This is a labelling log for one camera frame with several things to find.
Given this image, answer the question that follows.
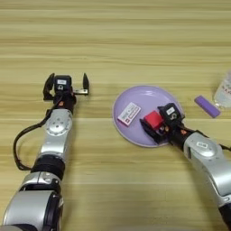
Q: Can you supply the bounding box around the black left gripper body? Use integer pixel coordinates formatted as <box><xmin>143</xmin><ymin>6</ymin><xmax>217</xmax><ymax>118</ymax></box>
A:
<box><xmin>51</xmin><ymin>86</ymin><xmax>90</xmax><ymax>115</ymax></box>

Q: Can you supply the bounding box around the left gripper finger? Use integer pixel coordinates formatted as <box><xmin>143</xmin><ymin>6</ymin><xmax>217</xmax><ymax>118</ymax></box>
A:
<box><xmin>42</xmin><ymin>72</ymin><xmax>56</xmax><ymax>101</ymax></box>
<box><xmin>82</xmin><ymin>72</ymin><xmax>90</xmax><ymax>91</ymax></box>

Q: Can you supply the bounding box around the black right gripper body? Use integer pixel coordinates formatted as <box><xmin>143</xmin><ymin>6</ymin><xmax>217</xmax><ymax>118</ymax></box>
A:
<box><xmin>155</xmin><ymin>116</ymin><xmax>197</xmax><ymax>149</ymax></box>

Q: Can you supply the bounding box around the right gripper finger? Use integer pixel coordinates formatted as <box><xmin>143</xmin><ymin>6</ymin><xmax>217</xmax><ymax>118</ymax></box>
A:
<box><xmin>156</xmin><ymin>106</ymin><xmax>166</xmax><ymax>119</ymax></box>
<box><xmin>139</xmin><ymin>117</ymin><xmax>163</xmax><ymax>145</ymax></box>

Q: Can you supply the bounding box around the clear bottle with red cap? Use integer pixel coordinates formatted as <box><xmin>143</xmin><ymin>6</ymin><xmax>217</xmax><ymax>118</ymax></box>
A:
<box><xmin>212</xmin><ymin>70</ymin><xmax>231</xmax><ymax>110</ymax></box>

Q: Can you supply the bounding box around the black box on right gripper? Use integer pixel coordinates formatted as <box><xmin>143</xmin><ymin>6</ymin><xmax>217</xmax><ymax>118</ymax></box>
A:
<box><xmin>158</xmin><ymin>102</ymin><xmax>184</xmax><ymax>123</ymax></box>

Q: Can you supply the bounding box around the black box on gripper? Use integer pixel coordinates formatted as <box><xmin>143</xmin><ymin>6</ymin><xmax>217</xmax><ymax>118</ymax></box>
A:
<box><xmin>53</xmin><ymin>75</ymin><xmax>73</xmax><ymax>93</ymax></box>
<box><xmin>158</xmin><ymin>102</ymin><xmax>184</xmax><ymax>123</ymax></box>

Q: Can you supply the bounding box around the lilac round plate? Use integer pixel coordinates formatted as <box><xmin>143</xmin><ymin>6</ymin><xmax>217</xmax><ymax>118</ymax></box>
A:
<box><xmin>112</xmin><ymin>86</ymin><xmax>184</xmax><ymax>148</ymax></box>

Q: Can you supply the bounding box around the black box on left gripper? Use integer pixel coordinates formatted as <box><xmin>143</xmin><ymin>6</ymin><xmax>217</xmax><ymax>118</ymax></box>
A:
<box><xmin>53</xmin><ymin>75</ymin><xmax>73</xmax><ymax>93</ymax></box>

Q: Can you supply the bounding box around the white and pink eraser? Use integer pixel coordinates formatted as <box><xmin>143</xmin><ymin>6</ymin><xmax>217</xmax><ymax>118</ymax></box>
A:
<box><xmin>116</xmin><ymin>101</ymin><xmax>143</xmax><ymax>127</ymax></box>

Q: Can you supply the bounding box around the purple bar block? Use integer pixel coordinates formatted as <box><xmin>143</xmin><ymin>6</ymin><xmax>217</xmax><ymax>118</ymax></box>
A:
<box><xmin>193</xmin><ymin>95</ymin><xmax>222</xmax><ymax>119</ymax></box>

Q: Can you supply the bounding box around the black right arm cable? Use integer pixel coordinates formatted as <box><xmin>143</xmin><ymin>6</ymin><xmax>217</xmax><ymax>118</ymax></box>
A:
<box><xmin>218</xmin><ymin>143</ymin><xmax>231</xmax><ymax>152</ymax></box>

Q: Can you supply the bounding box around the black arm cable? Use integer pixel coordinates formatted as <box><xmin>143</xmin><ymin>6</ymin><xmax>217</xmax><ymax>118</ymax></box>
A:
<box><xmin>13</xmin><ymin>96</ymin><xmax>62</xmax><ymax>171</ymax></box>
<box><xmin>218</xmin><ymin>143</ymin><xmax>231</xmax><ymax>152</ymax></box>

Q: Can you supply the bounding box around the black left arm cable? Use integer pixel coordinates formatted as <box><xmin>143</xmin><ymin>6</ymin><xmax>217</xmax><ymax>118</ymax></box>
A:
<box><xmin>13</xmin><ymin>96</ymin><xmax>62</xmax><ymax>171</ymax></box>

